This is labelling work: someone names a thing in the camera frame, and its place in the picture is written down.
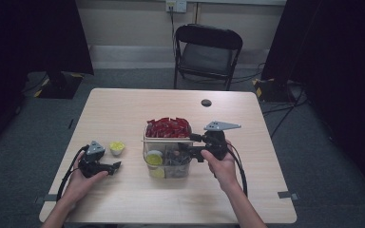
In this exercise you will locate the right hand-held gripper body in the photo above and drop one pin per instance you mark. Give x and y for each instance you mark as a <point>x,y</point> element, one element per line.
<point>217,144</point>

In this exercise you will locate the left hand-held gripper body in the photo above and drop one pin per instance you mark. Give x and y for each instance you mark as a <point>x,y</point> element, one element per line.
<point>92,164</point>

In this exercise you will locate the small yellow jelly cup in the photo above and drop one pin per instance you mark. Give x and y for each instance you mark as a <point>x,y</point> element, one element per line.
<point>117,147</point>
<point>154,158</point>
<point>157,173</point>

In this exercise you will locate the clear plastic storage box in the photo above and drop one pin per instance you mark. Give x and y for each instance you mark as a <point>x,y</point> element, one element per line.
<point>171,175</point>

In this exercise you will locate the person's left hand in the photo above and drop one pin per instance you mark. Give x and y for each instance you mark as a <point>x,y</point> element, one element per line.
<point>77,185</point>

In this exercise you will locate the person's right hand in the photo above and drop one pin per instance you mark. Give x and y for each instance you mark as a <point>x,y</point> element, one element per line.
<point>225,171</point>

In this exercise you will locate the pile of grey packets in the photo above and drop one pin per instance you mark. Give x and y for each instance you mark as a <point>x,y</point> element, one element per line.
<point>176,161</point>

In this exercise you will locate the pile of red packets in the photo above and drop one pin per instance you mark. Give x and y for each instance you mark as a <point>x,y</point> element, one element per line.
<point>168,127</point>

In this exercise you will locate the grey tape strip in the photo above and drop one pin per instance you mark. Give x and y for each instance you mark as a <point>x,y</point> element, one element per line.
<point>287,195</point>
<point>46,198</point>

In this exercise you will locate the black yellow striped stand base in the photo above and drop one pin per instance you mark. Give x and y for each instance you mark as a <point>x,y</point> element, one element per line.
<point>271,90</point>

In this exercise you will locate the black folding chair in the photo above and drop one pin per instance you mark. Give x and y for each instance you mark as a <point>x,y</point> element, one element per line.
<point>207,53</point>

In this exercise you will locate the dark curtain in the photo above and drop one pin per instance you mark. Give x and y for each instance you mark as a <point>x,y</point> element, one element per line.
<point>339,63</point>
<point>28,41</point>

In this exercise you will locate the white wall conduit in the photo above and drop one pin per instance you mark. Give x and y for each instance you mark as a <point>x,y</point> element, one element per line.
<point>197,12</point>

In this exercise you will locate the white wall socket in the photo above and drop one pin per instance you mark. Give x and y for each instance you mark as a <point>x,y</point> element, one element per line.
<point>176,5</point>

